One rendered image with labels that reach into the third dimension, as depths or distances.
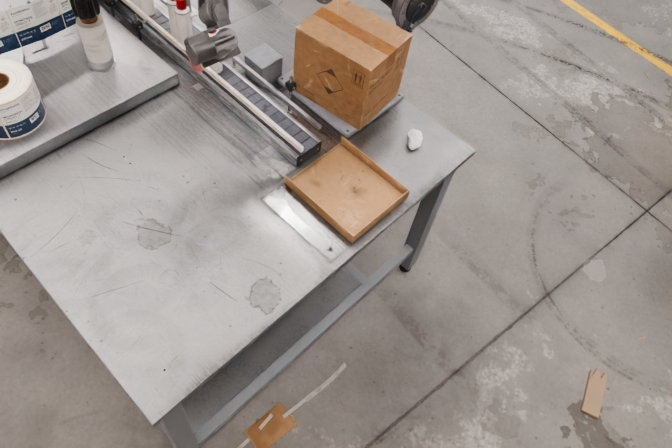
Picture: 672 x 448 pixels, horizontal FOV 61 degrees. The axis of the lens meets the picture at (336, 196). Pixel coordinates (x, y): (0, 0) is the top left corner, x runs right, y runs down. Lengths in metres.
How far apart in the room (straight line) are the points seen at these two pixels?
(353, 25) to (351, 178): 0.50
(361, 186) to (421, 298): 0.92
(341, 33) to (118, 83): 0.77
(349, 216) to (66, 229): 0.83
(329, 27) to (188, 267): 0.87
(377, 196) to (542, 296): 1.23
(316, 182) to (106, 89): 0.78
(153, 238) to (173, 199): 0.15
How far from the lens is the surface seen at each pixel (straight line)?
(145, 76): 2.12
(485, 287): 2.75
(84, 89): 2.11
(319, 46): 1.88
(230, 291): 1.63
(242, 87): 2.05
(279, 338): 2.23
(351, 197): 1.81
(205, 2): 1.52
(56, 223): 1.84
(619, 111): 3.86
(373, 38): 1.91
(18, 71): 2.01
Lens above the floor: 2.29
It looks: 53 degrees down
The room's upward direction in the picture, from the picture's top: 10 degrees clockwise
